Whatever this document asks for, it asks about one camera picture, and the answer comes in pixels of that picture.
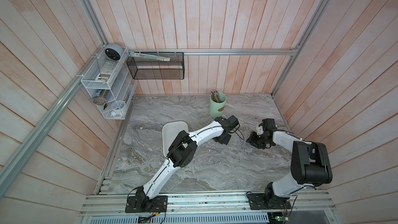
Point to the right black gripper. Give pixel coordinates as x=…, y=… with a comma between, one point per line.
x=251, y=140

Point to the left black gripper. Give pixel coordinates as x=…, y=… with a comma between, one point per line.
x=226, y=141

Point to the pile of metal screws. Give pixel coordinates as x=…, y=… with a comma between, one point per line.
x=241, y=144

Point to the white rectangular storage box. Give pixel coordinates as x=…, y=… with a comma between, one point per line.
x=170, y=132

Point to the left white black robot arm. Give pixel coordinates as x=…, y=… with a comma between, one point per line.
x=180, y=154

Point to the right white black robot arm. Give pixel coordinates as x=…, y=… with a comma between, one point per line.
x=310, y=165

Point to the green pen holder cup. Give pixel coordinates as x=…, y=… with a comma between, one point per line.
x=216, y=109

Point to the pens in green cup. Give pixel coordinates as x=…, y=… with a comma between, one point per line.
x=215, y=96

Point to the flat packaged item on basket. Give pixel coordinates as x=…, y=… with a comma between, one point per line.
x=148, y=56

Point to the round grey alarm clock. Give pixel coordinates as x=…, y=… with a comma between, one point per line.
x=114, y=52

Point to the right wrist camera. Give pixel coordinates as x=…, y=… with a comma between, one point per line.
x=259, y=130

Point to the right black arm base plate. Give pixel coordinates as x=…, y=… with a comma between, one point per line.
x=264, y=201

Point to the aluminium front frame rails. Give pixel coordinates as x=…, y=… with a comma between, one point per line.
x=225, y=207

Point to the horizontal aluminium wall rail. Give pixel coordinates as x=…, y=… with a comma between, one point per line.
x=225, y=52

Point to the black wire mesh basket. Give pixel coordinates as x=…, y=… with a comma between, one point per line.
x=141, y=69

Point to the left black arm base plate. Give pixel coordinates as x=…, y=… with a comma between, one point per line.
x=145, y=205

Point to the white wire wall shelf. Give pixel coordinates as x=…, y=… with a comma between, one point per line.
x=107, y=80

